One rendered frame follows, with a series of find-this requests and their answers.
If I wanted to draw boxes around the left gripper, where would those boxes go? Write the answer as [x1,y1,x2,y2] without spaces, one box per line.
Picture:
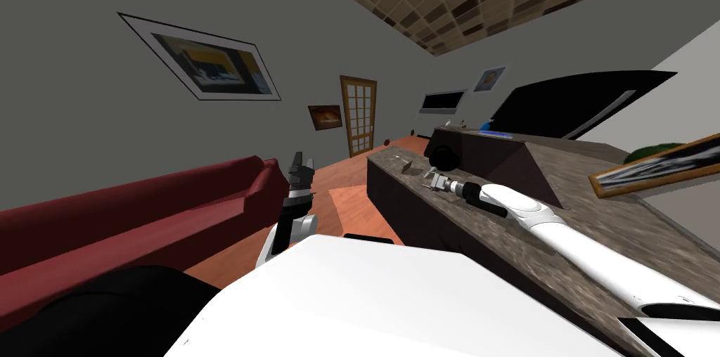
[287,151,316,200]

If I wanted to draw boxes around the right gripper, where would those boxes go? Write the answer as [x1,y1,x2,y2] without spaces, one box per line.
[421,168,453,195]

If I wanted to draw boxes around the black round object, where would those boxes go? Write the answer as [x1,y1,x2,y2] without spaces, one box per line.
[427,145,463,172]

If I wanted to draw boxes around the wooden door with glass panes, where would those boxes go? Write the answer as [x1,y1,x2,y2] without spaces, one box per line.
[339,74,378,159]

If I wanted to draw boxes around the dark brown wedge box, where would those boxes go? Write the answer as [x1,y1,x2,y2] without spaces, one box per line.
[423,126,566,210]

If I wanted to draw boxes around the blue flat object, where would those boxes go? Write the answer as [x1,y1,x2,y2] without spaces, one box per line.
[477,119,515,140]

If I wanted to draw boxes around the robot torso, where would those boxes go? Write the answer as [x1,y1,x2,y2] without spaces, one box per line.
[162,233,626,357]

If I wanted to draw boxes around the large black television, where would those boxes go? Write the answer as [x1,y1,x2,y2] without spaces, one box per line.
[487,70,679,141]

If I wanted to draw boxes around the brown stone sideboard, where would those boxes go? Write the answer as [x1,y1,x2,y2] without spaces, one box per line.
[366,126,720,357]

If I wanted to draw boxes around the red sofa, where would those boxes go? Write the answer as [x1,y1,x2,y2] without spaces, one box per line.
[0,155,291,333]

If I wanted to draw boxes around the green plant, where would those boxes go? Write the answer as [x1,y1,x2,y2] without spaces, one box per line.
[623,143,686,165]

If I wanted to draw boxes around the wooden-framed black-and-white picture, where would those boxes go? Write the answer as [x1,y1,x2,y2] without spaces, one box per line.
[587,132,720,200]

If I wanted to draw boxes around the small orange wall picture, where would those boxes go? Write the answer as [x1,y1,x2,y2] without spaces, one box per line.
[307,103,344,132]

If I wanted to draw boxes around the white-framed black wall screen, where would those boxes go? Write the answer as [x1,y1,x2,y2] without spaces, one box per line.
[418,89,469,116]

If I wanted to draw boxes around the small portrait wall picture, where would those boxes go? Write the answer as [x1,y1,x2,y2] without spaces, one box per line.
[472,65,508,93]

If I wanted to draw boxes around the large white-framed wall picture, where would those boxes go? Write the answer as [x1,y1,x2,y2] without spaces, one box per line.
[117,11,282,102]

